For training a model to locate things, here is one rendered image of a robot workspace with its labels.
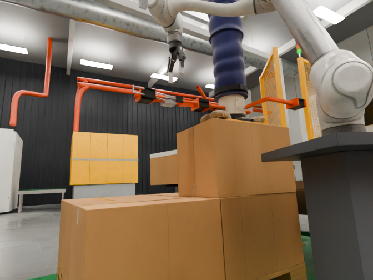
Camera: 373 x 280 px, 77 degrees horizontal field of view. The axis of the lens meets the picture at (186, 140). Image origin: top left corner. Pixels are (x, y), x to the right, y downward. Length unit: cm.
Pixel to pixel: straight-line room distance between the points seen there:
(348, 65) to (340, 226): 55
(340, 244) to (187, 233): 57
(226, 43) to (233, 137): 68
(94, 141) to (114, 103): 432
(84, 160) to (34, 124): 415
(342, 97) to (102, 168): 813
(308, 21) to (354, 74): 29
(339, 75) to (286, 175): 80
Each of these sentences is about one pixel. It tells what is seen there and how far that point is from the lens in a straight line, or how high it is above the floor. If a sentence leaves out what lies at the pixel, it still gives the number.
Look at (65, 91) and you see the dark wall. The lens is 1254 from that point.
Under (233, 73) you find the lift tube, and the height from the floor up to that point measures 129.
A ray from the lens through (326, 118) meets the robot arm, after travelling 110.
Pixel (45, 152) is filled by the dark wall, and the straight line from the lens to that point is 1186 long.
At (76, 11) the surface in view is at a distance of 706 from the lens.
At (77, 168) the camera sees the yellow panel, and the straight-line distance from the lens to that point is 853.
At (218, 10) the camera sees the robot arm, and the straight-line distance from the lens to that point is 142.
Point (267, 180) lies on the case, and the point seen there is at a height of 62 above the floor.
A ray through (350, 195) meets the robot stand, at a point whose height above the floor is 56.
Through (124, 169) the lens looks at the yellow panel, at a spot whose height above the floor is 120.
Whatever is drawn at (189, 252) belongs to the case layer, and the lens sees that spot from 110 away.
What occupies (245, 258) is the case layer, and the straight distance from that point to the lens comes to 131.
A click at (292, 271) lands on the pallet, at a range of 160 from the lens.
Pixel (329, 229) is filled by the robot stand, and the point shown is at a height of 43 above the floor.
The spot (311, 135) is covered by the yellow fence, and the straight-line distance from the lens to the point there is 309.
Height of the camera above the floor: 62
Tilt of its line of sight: 10 degrees up
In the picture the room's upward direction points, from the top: 2 degrees counter-clockwise
